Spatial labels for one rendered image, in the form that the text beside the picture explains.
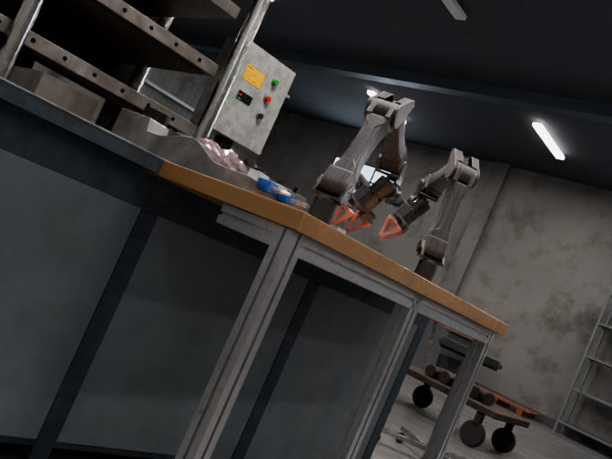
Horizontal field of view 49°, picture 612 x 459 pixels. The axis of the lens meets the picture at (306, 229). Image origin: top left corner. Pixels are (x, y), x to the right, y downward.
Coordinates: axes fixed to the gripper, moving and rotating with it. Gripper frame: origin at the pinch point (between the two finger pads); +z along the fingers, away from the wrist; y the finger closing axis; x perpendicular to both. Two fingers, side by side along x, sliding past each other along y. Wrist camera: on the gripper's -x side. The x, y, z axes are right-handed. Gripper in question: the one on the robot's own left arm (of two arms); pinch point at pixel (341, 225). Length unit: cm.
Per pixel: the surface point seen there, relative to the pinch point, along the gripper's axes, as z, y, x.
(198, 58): 8, 11, -96
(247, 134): 21, -30, -91
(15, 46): 35, 73, -82
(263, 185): 0.5, 39.3, 2.4
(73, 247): 35, 74, 7
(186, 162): 12, 50, -14
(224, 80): 7, 1, -88
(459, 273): 125, -912, -419
